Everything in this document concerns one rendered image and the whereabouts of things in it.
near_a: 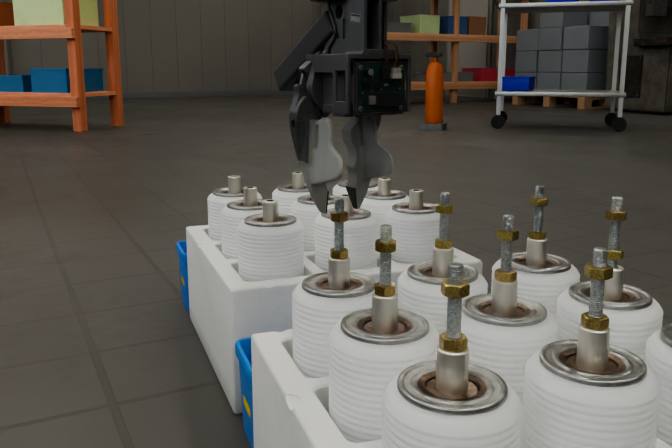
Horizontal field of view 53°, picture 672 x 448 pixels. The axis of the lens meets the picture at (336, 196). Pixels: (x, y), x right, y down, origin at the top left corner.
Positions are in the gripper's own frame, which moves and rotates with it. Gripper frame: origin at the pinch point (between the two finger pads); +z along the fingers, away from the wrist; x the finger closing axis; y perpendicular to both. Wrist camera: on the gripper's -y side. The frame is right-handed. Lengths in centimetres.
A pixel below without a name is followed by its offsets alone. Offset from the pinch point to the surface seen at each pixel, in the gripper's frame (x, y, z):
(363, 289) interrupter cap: 0.9, 3.5, 9.0
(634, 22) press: 614, -376, -58
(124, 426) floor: -14.8, -28.9, 34.2
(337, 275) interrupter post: -0.7, 1.4, 7.8
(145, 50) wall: 305, -1009, -39
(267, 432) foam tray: -7.5, -1.5, 24.1
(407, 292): 6.8, 3.2, 10.5
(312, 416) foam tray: -9.3, 10.5, 16.3
